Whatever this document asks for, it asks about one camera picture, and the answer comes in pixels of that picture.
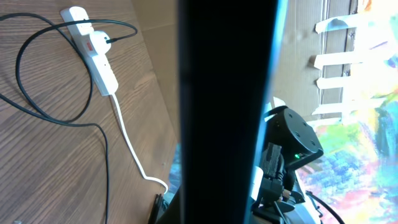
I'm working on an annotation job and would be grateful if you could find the brown cardboard sheet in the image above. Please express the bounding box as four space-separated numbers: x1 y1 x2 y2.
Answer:
132 0 359 134

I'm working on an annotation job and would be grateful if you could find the white tape strip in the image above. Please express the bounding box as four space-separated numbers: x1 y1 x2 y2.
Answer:
313 50 394 70

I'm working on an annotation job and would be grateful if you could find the white power strip cord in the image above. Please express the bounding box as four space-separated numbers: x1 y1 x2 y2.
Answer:
110 93 169 194

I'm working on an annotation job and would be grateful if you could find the white power strip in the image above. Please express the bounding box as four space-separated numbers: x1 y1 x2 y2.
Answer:
60 6 118 98

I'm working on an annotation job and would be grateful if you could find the black USB charging cable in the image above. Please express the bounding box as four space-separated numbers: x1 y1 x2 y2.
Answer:
0 12 139 224

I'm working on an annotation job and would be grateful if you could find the blue screen smartphone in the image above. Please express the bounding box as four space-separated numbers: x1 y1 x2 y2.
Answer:
177 0 288 223

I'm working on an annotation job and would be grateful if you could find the white charger plug adapter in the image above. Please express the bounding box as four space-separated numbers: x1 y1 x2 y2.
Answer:
88 30 111 57

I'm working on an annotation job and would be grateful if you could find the colourful painted floor mat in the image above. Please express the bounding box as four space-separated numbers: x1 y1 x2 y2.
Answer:
301 1 397 223

